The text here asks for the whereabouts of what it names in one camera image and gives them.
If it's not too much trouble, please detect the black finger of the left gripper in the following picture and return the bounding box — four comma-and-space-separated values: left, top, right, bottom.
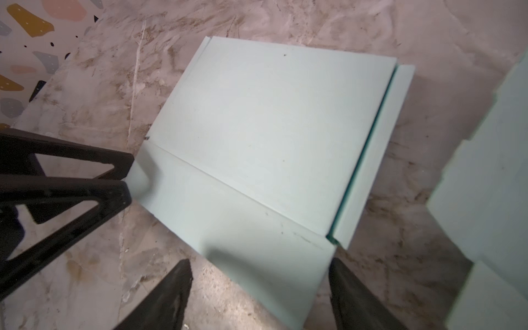
1, 175, 131, 300

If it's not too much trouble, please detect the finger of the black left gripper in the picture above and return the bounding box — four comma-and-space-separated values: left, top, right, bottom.
0, 126, 136, 226

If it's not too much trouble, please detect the mint paper box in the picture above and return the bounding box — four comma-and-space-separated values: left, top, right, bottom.
126, 37, 415, 329
427, 57, 527, 329

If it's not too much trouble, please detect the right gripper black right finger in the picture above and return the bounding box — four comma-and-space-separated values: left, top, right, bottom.
328, 258, 406, 330

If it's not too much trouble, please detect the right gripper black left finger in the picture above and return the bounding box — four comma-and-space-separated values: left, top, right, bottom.
115, 259, 193, 330

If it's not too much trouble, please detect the flat mint paper box blank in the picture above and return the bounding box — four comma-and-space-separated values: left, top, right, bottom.
427, 57, 527, 329

